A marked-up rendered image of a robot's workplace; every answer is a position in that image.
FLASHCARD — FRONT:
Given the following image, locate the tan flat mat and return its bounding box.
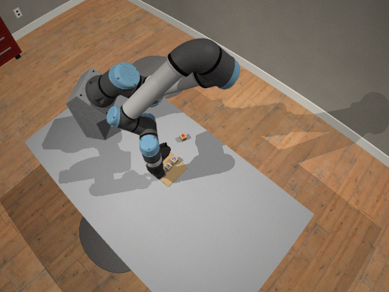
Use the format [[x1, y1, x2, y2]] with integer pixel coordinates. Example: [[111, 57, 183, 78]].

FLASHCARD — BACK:
[[160, 153, 188, 187]]

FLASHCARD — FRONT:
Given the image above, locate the tan wooden letter block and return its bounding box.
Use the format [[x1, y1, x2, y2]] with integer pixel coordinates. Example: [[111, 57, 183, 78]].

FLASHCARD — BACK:
[[170, 156, 178, 165], [179, 133, 187, 142], [164, 162, 173, 172]]

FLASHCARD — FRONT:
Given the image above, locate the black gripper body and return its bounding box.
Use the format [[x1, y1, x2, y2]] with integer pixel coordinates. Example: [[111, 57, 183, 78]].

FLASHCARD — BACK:
[[144, 142, 171, 179]]

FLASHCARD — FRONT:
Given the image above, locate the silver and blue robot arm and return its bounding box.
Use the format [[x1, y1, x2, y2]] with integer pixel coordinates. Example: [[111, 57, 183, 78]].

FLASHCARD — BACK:
[[85, 38, 240, 164]]

